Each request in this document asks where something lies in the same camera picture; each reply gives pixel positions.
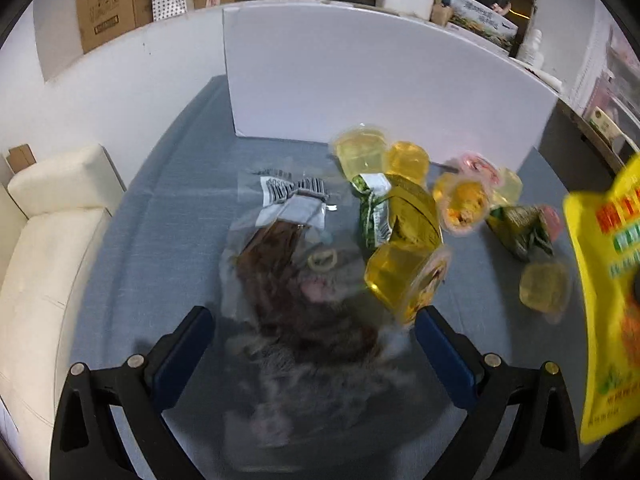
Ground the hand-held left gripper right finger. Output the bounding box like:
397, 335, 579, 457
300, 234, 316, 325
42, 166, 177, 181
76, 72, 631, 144
412, 306, 581, 480

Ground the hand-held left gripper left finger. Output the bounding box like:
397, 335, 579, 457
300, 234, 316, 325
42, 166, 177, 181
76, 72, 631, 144
50, 305, 216, 480

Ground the yellow snack bag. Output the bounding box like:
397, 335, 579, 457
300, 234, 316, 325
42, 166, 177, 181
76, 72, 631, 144
562, 155, 640, 445

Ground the large yellow jelly cup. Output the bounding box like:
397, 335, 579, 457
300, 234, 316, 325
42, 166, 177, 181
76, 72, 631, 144
364, 242, 453, 328

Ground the pink lid jelly cup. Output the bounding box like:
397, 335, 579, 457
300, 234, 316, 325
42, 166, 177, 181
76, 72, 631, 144
537, 205, 565, 241
456, 152, 502, 185

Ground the dark green snack packet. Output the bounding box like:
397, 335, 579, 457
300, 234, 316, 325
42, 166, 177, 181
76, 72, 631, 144
487, 205, 556, 261

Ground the blurred dark snack packet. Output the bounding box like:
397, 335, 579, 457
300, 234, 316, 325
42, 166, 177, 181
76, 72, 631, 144
222, 325, 431, 466

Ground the clear packet of dried meat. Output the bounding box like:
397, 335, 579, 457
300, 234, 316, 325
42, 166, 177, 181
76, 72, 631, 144
220, 166, 386, 361

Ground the gold green snack packet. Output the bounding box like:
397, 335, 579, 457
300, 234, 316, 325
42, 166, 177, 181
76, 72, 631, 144
385, 175, 446, 252

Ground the orange fruit jelly cup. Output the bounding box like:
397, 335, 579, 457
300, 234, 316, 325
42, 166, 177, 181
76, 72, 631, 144
432, 172, 493, 237

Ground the green white-label snack packet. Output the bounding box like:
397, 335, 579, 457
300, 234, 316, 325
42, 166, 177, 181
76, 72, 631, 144
350, 172, 397, 250

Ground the white cardboard box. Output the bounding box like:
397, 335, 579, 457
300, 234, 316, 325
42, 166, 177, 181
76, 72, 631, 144
221, 0, 560, 177

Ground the grey-blue tablecloth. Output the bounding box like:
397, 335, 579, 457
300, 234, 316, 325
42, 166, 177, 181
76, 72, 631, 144
75, 75, 601, 480

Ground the brown stone counter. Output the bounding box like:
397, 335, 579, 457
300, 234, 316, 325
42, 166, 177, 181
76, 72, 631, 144
554, 99, 628, 177

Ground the beige green printed box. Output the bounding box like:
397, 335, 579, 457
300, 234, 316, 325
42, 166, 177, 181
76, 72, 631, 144
587, 109, 627, 145

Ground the cream leather sofa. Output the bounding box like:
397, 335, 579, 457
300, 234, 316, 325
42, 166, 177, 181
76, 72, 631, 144
0, 144, 127, 461

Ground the clear storage box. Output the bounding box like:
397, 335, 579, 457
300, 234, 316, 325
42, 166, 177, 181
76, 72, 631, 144
580, 10, 640, 126

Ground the flat cardboard piece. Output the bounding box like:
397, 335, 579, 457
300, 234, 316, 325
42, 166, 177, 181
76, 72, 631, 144
6, 144, 39, 177

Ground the white plastic bottle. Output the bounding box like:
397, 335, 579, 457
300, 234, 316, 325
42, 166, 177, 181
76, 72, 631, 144
517, 29, 544, 67

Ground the landscape printed box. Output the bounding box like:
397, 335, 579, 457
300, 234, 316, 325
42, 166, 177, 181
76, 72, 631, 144
447, 0, 519, 55

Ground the large brown cardboard box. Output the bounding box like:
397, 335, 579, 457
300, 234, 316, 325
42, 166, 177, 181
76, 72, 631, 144
75, 0, 154, 54

